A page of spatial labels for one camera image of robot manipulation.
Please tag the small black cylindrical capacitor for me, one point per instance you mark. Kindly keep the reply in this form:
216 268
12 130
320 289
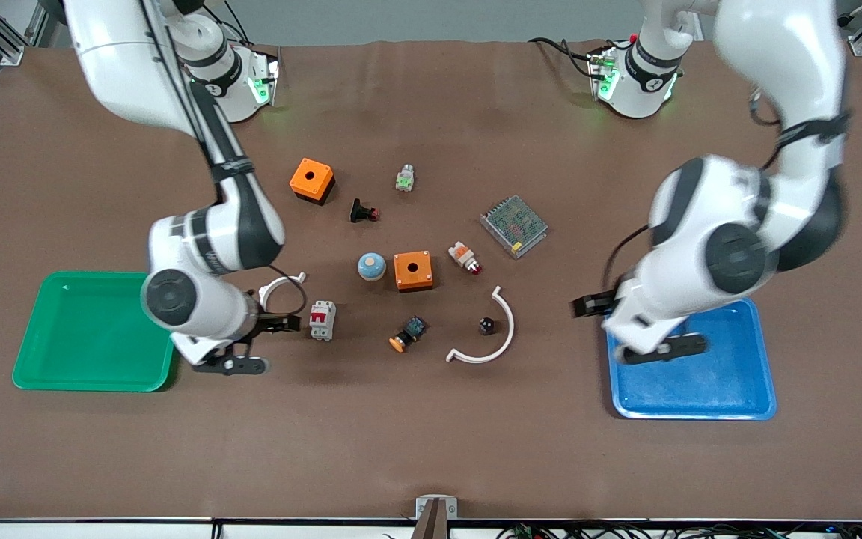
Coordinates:
487 326

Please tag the small white plastic arc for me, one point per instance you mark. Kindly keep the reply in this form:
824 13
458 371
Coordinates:
281 281

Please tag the grey push button green cap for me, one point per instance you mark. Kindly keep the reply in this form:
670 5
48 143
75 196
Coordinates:
404 180

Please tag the white breaker with red switch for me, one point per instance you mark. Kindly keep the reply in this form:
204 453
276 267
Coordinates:
324 329

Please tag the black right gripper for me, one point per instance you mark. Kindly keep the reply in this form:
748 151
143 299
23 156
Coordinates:
278 323

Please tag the black push button red cap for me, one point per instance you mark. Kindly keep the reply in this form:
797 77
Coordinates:
360 211

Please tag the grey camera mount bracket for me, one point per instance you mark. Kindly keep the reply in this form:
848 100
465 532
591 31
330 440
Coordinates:
436 524

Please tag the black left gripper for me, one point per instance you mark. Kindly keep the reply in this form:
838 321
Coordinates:
594 303

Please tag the green plastic tray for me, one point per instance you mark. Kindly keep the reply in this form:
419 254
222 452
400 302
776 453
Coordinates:
64 344

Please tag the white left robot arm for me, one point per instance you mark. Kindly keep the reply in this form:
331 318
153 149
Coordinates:
775 60

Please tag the orange button box black base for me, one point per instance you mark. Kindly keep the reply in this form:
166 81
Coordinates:
302 185

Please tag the brown table mat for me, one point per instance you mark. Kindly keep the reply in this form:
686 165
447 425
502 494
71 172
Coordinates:
431 434

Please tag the blue dome buzzer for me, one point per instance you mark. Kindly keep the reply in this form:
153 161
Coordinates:
371 267

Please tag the silver arm base connector plate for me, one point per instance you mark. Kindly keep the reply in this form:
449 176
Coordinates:
601 75
266 75

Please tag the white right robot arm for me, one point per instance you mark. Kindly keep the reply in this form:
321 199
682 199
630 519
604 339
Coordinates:
124 67

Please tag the white orange red indicator lamp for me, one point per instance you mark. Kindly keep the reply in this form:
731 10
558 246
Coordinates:
462 256

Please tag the orange push button black body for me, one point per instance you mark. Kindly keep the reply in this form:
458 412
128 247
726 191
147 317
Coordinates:
408 333

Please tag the large white plastic arc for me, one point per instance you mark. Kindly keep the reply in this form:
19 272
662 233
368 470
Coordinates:
510 326

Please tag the metal mesh power supply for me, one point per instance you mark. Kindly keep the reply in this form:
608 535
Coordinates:
513 224

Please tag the blue plastic tray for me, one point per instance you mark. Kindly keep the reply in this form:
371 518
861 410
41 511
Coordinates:
700 389

